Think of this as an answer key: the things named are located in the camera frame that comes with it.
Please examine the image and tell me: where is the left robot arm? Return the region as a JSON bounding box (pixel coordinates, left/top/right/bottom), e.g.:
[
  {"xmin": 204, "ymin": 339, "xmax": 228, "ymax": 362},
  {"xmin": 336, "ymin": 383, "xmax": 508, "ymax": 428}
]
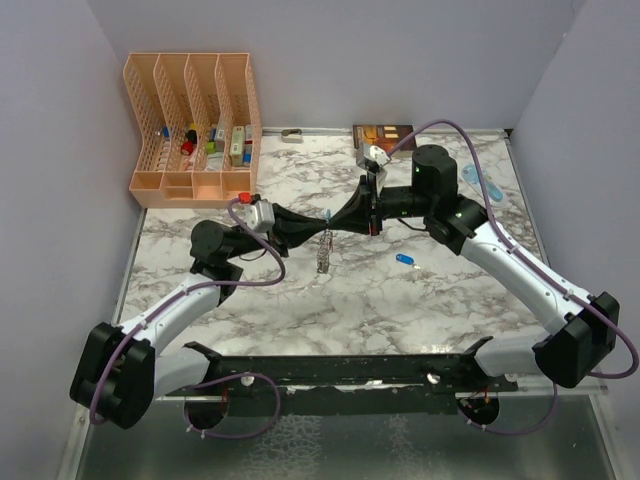
[{"xmin": 70, "ymin": 199, "xmax": 328, "ymax": 429}]

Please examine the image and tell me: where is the brown book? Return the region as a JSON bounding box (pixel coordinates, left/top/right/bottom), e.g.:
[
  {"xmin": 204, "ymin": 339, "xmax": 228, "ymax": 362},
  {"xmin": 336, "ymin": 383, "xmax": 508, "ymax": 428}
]
[{"xmin": 352, "ymin": 124, "xmax": 417, "ymax": 157}]

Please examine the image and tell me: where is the orange plastic file organizer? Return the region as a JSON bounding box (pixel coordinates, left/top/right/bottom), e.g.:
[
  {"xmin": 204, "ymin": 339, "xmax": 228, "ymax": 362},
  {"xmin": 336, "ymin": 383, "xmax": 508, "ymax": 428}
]
[{"xmin": 123, "ymin": 52, "xmax": 262, "ymax": 208}]

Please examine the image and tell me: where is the red round bottle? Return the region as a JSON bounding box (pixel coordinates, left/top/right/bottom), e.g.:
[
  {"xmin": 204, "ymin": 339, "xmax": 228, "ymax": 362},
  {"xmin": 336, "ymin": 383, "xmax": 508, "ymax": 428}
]
[{"xmin": 181, "ymin": 141, "xmax": 195, "ymax": 155}]

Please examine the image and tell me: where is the metal keyring holder blue handle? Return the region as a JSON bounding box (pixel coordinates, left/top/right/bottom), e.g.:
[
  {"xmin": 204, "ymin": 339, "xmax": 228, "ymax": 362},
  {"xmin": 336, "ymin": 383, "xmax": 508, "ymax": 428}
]
[{"xmin": 316, "ymin": 228, "xmax": 333, "ymax": 274}]

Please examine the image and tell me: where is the blue packaged toothbrush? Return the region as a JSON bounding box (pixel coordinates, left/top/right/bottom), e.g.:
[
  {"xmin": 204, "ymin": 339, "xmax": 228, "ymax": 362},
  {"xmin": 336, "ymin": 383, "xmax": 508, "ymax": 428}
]
[{"xmin": 460, "ymin": 163, "xmax": 507, "ymax": 206}]

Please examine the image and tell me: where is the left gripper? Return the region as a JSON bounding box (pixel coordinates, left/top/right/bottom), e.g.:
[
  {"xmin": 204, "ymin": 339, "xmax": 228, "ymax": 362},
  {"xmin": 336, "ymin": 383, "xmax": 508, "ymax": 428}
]
[{"xmin": 225, "ymin": 203, "xmax": 328, "ymax": 261}]

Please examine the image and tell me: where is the blue key tag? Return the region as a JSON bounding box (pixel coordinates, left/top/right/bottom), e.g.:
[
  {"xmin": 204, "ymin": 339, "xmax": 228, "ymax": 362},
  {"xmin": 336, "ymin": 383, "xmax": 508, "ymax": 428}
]
[{"xmin": 396, "ymin": 254, "xmax": 421, "ymax": 270}]

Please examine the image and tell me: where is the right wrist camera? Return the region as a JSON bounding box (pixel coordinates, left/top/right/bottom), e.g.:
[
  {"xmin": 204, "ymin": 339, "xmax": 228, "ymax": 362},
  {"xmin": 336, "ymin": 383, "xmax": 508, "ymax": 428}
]
[{"xmin": 355, "ymin": 143, "xmax": 390, "ymax": 180}]

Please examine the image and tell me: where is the green white box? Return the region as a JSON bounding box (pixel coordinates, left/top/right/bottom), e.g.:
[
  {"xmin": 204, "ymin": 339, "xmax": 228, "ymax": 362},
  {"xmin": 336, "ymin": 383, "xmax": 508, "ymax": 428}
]
[{"xmin": 229, "ymin": 125, "xmax": 245, "ymax": 167}]

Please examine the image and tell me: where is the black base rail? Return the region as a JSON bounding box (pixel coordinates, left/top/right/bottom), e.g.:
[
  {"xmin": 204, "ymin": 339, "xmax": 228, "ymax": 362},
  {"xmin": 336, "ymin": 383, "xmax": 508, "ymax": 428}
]
[{"xmin": 172, "ymin": 341, "xmax": 518, "ymax": 416}]

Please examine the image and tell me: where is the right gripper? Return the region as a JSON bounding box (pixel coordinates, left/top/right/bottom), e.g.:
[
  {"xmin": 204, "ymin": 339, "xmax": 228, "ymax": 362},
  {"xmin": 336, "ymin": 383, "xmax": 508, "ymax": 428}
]
[{"xmin": 328, "ymin": 172, "xmax": 432, "ymax": 238}]

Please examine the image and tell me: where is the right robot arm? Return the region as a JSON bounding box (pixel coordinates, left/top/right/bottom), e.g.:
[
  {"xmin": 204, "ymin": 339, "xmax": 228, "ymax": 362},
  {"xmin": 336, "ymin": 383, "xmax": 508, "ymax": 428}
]
[{"xmin": 329, "ymin": 144, "xmax": 620, "ymax": 391}]

